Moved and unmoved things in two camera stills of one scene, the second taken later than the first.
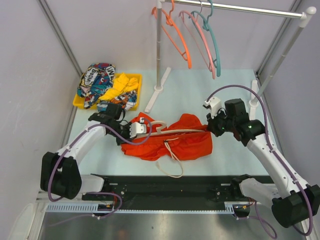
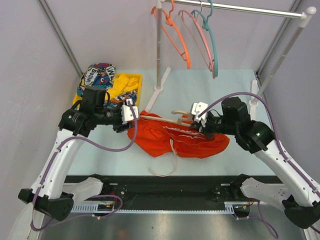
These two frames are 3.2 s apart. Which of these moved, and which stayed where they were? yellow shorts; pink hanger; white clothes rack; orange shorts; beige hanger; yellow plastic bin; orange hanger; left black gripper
Moved: left black gripper; orange shorts; beige hanger
Stayed: yellow plastic bin; orange hanger; pink hanger; white clothes rack; yellow shorts
